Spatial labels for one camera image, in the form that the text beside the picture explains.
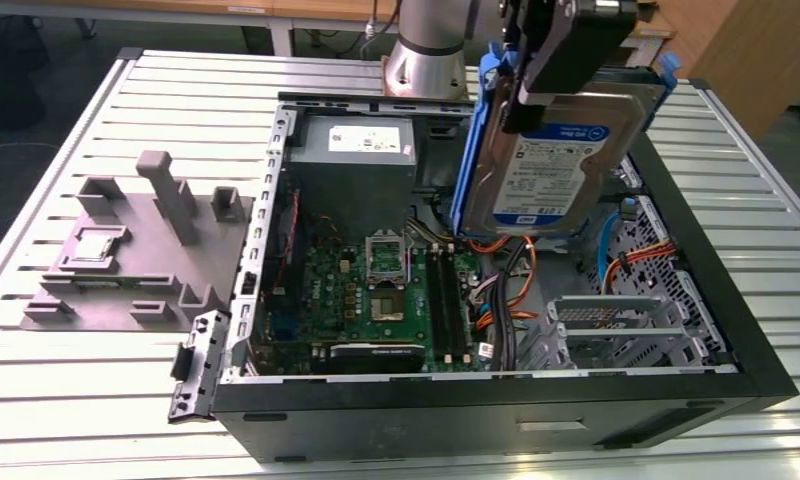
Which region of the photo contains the black fan shroud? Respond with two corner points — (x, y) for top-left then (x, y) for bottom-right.
(414, 115), (475, 194)

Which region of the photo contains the brown wooden cabinet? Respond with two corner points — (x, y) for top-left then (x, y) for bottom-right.
(666, 0), (800, 144)

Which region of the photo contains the black graphics card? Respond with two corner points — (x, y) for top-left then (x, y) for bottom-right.
(310, 342), (429, 375)

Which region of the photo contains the grey power supply unit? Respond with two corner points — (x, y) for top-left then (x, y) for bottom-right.
(286, 114), (419, 236)

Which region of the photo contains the thin red wire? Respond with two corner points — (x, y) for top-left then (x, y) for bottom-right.
(266, 189), (303, 296)

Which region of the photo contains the silver CPU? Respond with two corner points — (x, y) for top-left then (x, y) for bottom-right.
(72, 232), (116, 262)

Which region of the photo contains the CPU socket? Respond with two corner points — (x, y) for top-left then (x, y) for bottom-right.
(370, 288), (413, 324)

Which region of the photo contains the blue data wire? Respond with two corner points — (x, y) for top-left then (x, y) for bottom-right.
(599, 196), (640, 296)

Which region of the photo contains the hard disk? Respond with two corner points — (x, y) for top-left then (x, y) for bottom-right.
(450, 49), (682, 240)

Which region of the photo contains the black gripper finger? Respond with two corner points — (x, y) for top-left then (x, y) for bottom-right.
(499, 0), (530, 51)
(503, 0), (641, 134)

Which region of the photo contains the metal socket cover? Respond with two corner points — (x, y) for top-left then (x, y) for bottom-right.
(365, 229), (414, 290)

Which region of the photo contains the black RAM slot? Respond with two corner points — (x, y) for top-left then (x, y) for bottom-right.
(443, 244), (474, 364)

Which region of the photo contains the grey card retention bracket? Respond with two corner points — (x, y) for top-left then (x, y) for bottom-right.
(167, 309), (233, 424)

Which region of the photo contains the wooden desk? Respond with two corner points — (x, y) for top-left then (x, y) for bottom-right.
(12, 0), (680, 76)

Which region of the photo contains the blue expansion slot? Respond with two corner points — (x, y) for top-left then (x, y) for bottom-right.
(271, 312), (297, 344)

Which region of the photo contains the orange power wire bundle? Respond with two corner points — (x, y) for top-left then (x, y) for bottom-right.
(467, 234), (539, 312)
(605, 241), (680, 291)

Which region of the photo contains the grey parts rack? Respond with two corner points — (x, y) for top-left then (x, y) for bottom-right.
(23, 149), (259, 334)

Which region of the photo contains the grey metal disk bay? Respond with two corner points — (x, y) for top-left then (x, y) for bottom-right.
(547, 294), (709, 371)

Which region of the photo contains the green motherboard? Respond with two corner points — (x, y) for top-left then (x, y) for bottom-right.
(259, 233), (502, 374)

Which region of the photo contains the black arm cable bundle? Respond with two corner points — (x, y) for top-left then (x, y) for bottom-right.
(359, 0), (402, 57)

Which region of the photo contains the black PC case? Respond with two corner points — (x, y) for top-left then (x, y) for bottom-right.
(167, 91), (800, 464)

